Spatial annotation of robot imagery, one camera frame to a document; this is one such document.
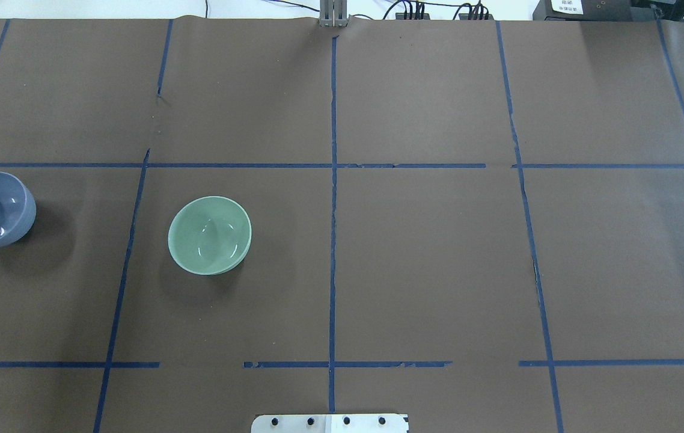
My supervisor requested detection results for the green bowl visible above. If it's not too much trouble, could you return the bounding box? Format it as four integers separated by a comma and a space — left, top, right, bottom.
167, 195, 253, 276

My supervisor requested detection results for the black USB hub left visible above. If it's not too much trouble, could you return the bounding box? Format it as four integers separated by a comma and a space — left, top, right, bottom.
392, 1, 430, 21

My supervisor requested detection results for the black usb hub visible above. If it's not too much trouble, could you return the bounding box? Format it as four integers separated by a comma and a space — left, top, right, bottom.
392, 1, 430, 21
453, 1, 493, 21

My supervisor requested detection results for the black USB hub right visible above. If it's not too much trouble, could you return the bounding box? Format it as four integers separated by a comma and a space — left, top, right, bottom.
453, 1, 493, 21

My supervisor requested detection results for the black equipment box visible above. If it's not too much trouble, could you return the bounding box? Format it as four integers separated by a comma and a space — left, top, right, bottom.
532, 1, 657, 22

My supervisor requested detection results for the grey aluminium frame post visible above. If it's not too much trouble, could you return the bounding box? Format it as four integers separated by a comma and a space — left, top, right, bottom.
319, 0, 349, 28

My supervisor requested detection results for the white pedestal base plate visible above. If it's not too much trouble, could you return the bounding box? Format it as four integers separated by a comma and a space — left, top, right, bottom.
251, 413, 410, 432

